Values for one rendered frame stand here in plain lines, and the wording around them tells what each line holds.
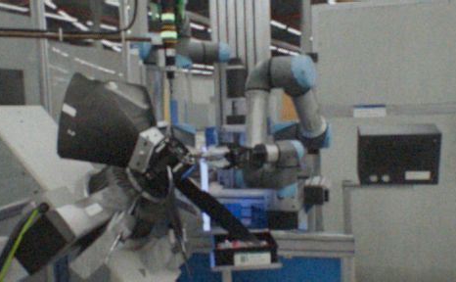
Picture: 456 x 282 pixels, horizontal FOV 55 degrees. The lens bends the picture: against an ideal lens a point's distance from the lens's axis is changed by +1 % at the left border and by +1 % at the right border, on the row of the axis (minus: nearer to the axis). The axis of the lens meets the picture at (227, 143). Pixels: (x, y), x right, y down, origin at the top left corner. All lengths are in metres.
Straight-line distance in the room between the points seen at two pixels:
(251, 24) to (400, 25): 1.25
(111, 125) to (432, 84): 2.40
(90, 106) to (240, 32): 1.23
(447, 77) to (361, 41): 0.59
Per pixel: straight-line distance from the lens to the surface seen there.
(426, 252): 3.28
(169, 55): 1.32
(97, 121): 1.09
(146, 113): 1.35
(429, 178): 1.65
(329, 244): 1.68
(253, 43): 2.16
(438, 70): 3.15
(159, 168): 1.19
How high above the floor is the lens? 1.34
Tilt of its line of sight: 5 degrees down
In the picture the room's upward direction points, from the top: 2 degrees counter-clockwise
